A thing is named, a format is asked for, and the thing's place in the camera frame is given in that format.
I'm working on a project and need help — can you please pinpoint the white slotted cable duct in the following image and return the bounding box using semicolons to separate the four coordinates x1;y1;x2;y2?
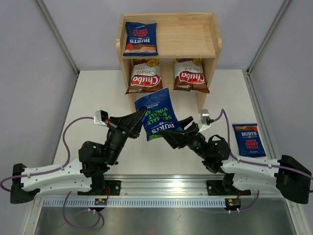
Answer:
43;197;226;208

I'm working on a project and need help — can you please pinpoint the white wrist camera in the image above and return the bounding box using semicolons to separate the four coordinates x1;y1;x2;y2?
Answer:
93;110;109;126
198;109;211;132

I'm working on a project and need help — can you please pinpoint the blue Burts spicy chilli bag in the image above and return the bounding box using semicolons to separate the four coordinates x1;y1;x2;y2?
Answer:
232;123;266;158

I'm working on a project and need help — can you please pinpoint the wooden two-tier shelf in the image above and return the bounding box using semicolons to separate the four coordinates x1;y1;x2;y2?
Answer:
115;13;223;115

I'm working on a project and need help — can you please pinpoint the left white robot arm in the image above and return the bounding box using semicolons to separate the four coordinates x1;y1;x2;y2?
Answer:
10;109;146;204

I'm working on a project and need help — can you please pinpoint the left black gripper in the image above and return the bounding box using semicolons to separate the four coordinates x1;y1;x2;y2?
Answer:
103;109;146;166

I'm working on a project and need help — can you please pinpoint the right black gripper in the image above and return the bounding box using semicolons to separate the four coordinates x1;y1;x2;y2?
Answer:
159;116;210;160

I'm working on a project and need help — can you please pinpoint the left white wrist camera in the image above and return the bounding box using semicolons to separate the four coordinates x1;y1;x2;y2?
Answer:
93;110;109;126

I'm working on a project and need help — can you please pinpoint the aluminium mounting rail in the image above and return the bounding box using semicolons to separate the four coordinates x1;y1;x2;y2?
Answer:
33;174;299;196

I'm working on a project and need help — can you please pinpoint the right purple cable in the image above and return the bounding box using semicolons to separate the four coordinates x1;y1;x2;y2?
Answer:
210;109;313;213

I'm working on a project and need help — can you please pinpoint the blue Burts sea salt bag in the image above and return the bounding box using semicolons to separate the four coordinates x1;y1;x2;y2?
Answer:
134;88;182;141

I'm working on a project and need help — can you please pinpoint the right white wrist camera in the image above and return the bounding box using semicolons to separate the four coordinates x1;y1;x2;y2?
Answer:
198;109;211;132

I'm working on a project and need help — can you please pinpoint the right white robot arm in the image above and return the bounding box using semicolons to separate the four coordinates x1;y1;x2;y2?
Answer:
159;123;313;204

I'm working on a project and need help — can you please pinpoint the Chuba cassava chips bag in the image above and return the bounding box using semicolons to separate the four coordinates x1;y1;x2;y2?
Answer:
126;58;163;94
173;58;209;94

